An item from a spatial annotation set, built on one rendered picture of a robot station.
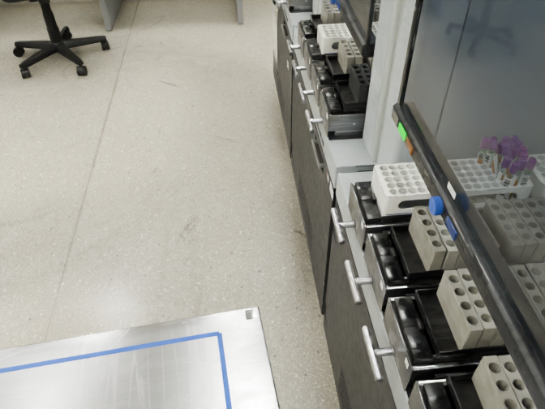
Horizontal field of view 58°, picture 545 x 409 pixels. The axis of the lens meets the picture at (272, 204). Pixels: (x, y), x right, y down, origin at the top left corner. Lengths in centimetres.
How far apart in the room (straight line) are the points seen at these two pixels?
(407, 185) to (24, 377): 74
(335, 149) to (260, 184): 106
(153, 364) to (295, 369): 96
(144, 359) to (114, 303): 115
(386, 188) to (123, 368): 57
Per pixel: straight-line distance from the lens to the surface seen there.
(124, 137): 274
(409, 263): 92
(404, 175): 103
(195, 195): 229
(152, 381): 79
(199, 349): 80
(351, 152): 129
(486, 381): 77
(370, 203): 103
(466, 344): 82
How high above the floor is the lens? 150
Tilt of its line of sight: 43 degrees down
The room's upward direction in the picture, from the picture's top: 1 degrees counter-clockwise
